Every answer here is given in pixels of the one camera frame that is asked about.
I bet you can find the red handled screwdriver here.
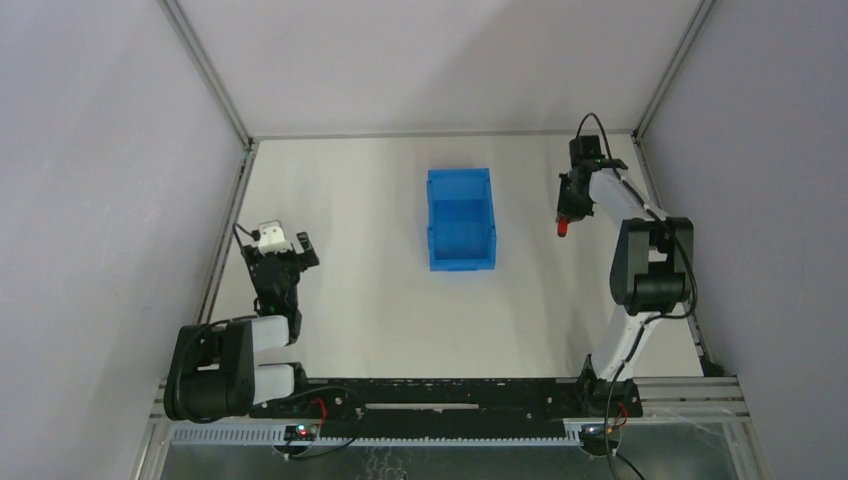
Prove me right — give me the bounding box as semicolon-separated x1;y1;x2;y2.
556;215;570;238

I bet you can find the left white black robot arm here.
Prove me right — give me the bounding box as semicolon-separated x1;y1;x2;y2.
163;225;320;423

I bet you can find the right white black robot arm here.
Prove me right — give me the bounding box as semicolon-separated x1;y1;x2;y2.
556;158;696;398

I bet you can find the blue plastic bin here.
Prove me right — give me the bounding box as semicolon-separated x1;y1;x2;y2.
426;168;497;272

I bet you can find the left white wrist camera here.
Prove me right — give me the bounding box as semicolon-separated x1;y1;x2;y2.
257;220;294;255

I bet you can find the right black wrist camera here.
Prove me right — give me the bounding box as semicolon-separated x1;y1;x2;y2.
569;135;606;165

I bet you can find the right camera black cable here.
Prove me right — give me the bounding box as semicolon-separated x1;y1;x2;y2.
576;112;700;399

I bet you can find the aluminium frame left rail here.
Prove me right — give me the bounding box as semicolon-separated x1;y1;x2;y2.
193;139;258;324

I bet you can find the aluminium frame rail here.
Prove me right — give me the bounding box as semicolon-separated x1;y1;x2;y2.
193;139;258;324
251;128;637;142
632;135;727;378

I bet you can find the aluminium frame back rail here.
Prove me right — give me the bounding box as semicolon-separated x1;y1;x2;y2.
251;128;637;142

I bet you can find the left black base cable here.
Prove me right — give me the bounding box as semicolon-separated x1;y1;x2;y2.
272;386;367;461

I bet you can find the aluminium frame right rail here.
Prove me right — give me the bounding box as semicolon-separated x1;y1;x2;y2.
632;135;727;378

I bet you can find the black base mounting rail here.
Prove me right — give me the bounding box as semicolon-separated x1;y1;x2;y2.
249;378;644;437

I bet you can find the grey slotted cable duct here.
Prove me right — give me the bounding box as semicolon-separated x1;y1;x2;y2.
171;424;583;447

